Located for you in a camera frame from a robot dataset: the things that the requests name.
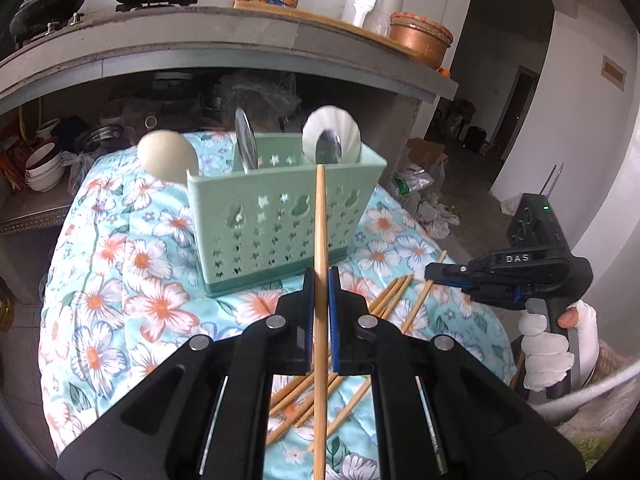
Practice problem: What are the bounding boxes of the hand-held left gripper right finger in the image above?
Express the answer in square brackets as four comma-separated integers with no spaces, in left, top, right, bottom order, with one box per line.
[327,266,586,480]

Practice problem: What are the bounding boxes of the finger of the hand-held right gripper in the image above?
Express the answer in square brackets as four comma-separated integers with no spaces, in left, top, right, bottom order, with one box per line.
[425,261,501,293]

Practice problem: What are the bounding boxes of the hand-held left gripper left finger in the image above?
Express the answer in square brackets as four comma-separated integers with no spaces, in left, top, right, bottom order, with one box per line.
[55,267,317,480]

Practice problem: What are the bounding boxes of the pile of wooden chopsticks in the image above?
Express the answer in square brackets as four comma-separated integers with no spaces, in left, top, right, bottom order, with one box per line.
[265,250,448,453]

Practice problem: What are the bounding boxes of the light wooden chopstick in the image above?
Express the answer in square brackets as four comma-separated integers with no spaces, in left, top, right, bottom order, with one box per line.
[311,164,331,480]

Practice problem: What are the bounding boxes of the green plastic utensil basket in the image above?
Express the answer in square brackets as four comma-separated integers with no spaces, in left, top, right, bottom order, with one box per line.
[186,141,388,297]

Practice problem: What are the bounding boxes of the stainless steel spoon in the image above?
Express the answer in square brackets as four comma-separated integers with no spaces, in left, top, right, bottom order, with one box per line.
[235,107,259,173]
[315,130,343,165]

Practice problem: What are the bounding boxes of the large white serving spoon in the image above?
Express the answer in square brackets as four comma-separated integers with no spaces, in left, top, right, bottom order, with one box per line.
[301,105,362,165]

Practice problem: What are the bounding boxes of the white round soup ladle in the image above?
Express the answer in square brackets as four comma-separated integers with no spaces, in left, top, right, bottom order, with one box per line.
[136,129,200,181]

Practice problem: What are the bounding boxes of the person's right forearm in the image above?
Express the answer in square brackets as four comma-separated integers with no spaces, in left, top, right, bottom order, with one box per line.
[555,340,640,466]

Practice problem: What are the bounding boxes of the person's right hand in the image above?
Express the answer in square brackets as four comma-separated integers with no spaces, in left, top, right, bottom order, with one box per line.
[517,302,598,392]

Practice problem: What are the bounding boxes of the white plastic bags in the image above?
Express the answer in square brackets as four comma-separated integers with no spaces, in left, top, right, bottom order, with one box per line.
[390,160,458,238]

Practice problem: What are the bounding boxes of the thin metal rods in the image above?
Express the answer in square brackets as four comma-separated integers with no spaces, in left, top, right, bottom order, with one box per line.
[545,162,566,196]

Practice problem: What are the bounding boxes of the cardboard box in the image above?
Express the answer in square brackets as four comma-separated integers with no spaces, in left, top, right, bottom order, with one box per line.
[406,137,447,171]

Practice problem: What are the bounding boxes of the floral blanket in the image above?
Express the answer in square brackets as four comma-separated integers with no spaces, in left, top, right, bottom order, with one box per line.
[39,130,518,480]

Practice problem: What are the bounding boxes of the copper pot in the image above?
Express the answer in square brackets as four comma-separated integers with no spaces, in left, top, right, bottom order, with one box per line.
[390,22,453,68]

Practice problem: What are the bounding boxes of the large clear plastic bag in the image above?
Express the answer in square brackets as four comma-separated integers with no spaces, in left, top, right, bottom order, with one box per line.
[220,72,301,133]

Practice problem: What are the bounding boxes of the woven trivet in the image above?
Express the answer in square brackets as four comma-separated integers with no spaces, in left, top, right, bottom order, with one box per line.
[390,11,453,36]

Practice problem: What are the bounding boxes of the small clear plastic bag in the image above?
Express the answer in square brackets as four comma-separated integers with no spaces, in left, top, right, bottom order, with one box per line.
[62,152,96,196]

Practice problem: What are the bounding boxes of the wooden cutting board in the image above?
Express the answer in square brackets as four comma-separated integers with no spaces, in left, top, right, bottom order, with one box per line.
[232,0,421,61]

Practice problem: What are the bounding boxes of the steel basin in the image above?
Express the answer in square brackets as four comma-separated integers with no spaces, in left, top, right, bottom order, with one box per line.
[75,126,126,155]

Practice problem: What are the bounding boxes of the white air fryer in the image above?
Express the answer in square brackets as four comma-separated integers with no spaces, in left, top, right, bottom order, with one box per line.
[341,0,405,31]

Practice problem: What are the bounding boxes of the cooking oil bottle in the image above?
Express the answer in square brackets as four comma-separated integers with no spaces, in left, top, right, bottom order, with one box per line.
[0,280,15,333]

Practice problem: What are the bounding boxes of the stack of white bowls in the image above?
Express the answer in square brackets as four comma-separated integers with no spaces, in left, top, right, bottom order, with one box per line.
[24,119,67,192]

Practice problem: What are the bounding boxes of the concrete kitchen counter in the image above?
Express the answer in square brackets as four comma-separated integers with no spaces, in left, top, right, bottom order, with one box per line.
[0,6,459,171]

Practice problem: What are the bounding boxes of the red packets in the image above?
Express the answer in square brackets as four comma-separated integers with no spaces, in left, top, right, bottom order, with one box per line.
[0,127,26,191]

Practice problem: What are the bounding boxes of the black wok with lid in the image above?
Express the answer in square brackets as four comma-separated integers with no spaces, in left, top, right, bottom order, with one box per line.
[9,0,91,41]

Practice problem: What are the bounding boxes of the white cable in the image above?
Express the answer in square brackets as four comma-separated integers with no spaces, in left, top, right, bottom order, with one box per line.
[537,372,640,413]

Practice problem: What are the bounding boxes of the yellow wall plaque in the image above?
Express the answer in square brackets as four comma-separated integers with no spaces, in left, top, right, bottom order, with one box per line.
[601,57,627,92]

